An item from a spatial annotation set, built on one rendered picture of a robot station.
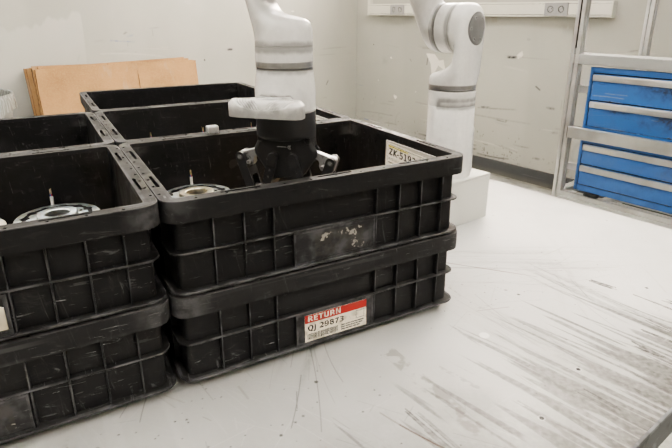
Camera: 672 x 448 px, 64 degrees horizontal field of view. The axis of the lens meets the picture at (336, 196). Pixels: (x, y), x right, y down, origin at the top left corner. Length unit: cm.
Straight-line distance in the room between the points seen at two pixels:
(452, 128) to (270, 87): 51
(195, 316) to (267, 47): 31
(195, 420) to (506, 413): 33
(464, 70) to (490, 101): 297
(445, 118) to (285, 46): 50
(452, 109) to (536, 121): 278
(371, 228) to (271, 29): 27
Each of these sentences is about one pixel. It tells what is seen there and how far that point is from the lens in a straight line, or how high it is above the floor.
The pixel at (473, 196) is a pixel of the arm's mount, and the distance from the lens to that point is 113.
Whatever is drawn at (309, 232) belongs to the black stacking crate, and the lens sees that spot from 64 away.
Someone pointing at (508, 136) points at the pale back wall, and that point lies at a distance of 396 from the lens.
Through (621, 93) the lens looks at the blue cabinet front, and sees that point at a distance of 261.
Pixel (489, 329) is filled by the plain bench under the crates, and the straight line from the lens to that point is 79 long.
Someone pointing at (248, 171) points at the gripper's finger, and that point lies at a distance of 71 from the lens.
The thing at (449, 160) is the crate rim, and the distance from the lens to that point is 72.
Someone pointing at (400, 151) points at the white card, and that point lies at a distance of 83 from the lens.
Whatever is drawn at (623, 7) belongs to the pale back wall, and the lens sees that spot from 356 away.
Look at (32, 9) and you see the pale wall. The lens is 386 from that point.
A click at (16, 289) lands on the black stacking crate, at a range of 58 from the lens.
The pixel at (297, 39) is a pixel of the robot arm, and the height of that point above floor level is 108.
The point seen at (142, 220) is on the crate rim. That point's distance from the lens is 56.
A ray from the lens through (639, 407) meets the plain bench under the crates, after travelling 72.
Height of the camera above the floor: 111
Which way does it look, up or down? 19 degrees down
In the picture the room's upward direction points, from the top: straight up
